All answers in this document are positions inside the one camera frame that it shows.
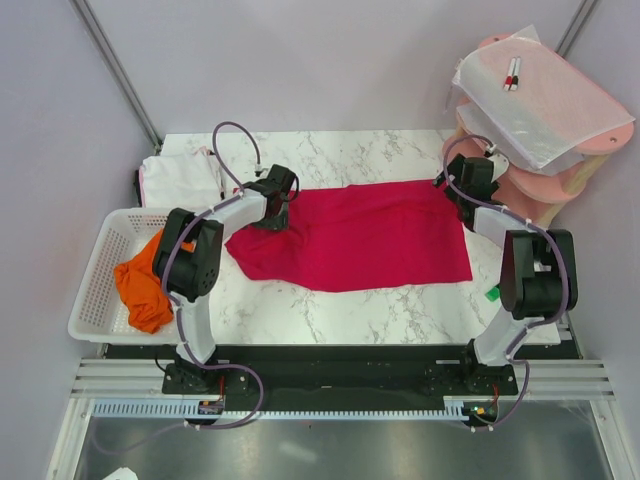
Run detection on magenta t shirt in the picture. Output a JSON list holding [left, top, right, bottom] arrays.
[[226, 180, 472, 293]]

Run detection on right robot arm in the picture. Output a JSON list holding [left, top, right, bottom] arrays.
[[433, 154, 578, 394]]

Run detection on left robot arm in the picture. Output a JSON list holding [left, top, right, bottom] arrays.
[[152, 165, 300, 393]]

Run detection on pink tiered shelf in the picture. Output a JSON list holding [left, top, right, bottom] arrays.
[[452, 34, 631, 226]]

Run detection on folded white t shirt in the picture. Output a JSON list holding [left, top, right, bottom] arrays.
[[139, 146, 223, 211]]

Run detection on paper sheets on shelf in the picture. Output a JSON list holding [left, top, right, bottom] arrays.
[[456, 103, 585, 176]]

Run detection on white foam sheet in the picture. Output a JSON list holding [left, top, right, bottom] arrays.
[[452, 26, 635, 167]]

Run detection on red capped marker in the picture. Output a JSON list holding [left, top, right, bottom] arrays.
[[503, 57, 517, 91]]

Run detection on black capped marker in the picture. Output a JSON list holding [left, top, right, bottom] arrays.
[[509, 57, 522, 91]]

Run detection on green highlighter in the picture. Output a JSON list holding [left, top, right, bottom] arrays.
[[486, 285, 500, 302]]

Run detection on orange t shirt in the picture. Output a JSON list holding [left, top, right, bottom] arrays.
[[113, 229, 173, 334]]

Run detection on white plastic basket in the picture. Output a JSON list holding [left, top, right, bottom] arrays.
[[68, 208, 179, 346]]

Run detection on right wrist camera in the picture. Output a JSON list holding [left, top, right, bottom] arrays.
[[484, 145, 510, 182]]

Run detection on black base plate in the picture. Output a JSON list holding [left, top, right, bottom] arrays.
[[162, 345, 519, 398]]

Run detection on white cable duct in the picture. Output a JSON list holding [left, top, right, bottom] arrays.
[[92, 398, 469, 421]]

